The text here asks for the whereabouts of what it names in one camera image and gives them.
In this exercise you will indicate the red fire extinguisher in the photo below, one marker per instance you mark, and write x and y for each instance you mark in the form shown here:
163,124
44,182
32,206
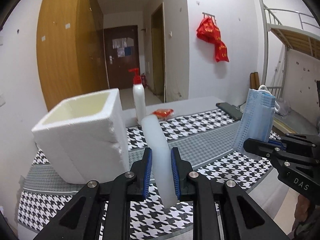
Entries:
143,78

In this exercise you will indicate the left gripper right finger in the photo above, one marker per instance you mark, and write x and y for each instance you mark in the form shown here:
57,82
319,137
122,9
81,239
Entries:
220,210

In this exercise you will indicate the metal bunk bed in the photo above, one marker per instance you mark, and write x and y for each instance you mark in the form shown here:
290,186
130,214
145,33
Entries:
290,61

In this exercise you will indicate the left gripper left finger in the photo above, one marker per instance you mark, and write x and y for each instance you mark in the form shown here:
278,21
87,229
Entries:
102,210

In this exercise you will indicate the black smartphone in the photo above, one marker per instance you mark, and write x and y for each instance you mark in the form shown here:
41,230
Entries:
231,110

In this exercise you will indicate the red snack packet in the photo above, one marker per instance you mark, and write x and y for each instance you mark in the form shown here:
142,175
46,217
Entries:
163,113

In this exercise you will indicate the dark brown entrance door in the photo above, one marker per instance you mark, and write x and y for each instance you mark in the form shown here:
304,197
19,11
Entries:
122,55

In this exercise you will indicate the wooden wardrobe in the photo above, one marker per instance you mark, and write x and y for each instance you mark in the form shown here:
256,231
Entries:
69,48

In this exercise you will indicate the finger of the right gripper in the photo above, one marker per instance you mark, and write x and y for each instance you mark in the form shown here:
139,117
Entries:
297,142
279,157

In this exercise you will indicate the white styrofoam box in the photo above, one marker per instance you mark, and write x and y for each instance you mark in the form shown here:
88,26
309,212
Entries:
84,137

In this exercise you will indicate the white red pump bottle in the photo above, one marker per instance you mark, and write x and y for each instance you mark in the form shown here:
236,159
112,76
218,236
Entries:
138,95

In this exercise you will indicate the blue face masks stack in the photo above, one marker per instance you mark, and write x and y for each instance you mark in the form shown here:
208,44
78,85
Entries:
257,119

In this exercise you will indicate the operator hand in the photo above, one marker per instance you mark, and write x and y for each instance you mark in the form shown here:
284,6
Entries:
304,209

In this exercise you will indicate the white foam tube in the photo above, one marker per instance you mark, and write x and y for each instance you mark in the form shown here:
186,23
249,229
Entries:
161,160

